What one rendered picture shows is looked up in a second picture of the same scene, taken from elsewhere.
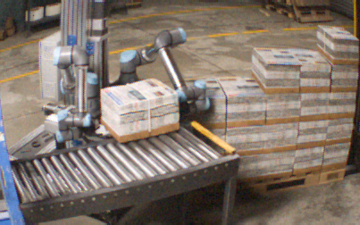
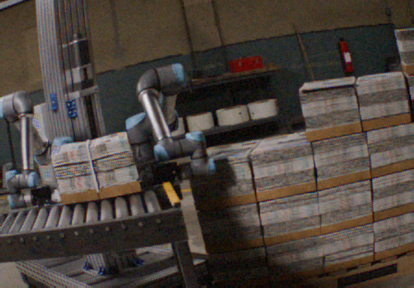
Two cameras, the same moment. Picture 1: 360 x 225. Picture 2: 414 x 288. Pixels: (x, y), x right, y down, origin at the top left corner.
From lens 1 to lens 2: 1.74 m
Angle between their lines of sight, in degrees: 28
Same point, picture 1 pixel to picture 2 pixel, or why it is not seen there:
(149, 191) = (50, 244)
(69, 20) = (48, 75)
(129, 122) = (69, 178)
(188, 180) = (99, 236)
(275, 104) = (327, 156)
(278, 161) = (347, 242)
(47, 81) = not seen: hidden behind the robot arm
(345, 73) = not seen: outside the picture
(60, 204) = not seen: outside the picture
